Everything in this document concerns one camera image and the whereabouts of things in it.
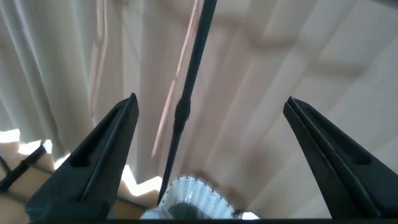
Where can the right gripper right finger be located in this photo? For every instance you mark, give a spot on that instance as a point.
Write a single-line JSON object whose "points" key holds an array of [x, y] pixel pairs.
{"points": [[348, 174]]}

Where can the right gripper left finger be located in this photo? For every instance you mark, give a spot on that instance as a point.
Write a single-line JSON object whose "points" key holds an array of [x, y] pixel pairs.
{"points": [[99, 161]]}

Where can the white laundry basket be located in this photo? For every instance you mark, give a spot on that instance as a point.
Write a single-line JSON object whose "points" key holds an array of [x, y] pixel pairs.
{"points": [[192, 193]]}

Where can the black clothes rack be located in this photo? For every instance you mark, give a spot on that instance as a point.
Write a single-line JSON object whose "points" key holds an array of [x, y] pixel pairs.
{"points": [[189, 77]]}

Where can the beige curtain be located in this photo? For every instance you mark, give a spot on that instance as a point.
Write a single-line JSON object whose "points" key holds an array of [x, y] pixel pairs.
{"points": [[264, 93]]}

